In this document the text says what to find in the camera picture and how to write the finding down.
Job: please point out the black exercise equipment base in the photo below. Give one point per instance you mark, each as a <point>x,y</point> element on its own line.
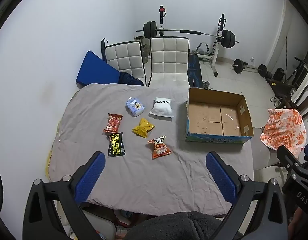
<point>281,86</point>

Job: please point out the dark blue cloth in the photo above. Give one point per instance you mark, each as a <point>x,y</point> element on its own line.
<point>130,79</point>

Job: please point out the yellow snack packet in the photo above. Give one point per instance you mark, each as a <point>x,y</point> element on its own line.
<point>143,128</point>

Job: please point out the grey tablecloth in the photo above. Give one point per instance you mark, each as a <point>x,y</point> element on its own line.
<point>149,180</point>

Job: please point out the black wipes packet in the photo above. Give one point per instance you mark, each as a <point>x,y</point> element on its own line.
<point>115,145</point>

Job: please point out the dark wooden chair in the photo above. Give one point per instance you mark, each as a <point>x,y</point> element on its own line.
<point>305,100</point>

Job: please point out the red snack packet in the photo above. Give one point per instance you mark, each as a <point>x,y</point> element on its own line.
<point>113,123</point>

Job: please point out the pair of white shoes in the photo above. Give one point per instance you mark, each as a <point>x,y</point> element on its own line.
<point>276,100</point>

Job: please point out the stack of black weight plates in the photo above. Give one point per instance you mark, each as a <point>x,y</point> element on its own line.
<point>269,75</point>

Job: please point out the chrome dumbbell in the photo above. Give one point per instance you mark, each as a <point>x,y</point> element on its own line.
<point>206,84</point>

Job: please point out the black kick scooter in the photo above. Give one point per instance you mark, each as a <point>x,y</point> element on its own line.
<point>297,72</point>

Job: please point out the black and blue weight bench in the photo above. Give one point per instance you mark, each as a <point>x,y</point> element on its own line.
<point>194,72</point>

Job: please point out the orange cartoon snack packet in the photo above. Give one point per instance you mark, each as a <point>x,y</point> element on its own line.
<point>159,148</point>

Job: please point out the white barbell rack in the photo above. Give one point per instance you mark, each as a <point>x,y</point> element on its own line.
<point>217,55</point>

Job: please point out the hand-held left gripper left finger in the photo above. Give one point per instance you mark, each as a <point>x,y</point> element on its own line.
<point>92,173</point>

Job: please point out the black speaker box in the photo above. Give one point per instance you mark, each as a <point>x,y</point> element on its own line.
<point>279,74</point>

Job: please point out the white soft packet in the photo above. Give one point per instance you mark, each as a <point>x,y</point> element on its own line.
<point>162,108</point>

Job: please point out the orange and white patterned cloth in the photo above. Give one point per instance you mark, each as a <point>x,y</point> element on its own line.
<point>285,130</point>

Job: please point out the short barbell with black plates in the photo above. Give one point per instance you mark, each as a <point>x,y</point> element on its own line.
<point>249,68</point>

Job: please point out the dark grey fleece garment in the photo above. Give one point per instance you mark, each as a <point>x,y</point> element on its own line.
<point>181,226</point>

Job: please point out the light blue tissue packet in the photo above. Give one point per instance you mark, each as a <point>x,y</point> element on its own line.
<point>135,106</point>

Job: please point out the white quilted chair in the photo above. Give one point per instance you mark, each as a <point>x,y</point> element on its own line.
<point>169,60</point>
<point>125,60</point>

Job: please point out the blue foam cushion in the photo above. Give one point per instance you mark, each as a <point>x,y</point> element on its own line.
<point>94,71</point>

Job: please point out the cardboard box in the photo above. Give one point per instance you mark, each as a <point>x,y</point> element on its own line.
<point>214,120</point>

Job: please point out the person's right forearm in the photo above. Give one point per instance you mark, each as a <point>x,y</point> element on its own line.
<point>295,220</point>

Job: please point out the racked barbell with black plates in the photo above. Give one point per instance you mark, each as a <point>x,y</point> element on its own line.
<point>227,38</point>

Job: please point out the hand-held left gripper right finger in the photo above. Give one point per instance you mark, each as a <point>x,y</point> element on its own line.
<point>220,176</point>

